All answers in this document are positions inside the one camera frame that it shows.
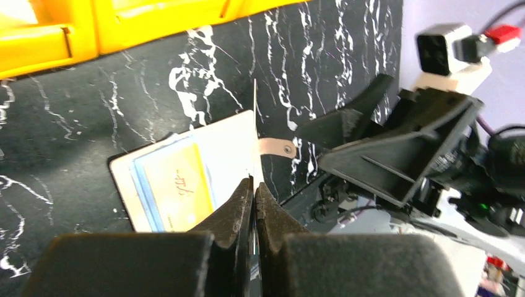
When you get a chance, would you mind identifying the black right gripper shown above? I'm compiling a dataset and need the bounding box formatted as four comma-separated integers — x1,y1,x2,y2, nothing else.
318,88,524,238

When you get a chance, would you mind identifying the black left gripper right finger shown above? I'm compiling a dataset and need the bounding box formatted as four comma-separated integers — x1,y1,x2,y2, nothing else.
254,183,462,296

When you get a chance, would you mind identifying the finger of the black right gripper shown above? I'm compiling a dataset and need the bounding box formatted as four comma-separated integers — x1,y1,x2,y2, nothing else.
295,74,394,149

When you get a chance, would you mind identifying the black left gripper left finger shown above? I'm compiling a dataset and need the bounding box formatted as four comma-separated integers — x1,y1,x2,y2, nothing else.
22,178,254,296

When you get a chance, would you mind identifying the beige leather card holder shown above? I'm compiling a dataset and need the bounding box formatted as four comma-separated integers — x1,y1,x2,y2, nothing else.
109,110,297,233

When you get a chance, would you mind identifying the middle orange bin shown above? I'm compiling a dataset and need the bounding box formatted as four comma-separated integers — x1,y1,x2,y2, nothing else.
91,0,298,54

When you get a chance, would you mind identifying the orange bin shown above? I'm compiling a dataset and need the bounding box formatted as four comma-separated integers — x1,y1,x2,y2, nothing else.
91,0,298,54
1,1,98,79

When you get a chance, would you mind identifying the left orange bin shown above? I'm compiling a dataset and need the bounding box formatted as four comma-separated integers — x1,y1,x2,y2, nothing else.
1,1,98,79

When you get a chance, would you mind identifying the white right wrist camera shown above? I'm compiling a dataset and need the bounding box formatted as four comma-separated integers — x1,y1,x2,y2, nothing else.
412,22,524,95

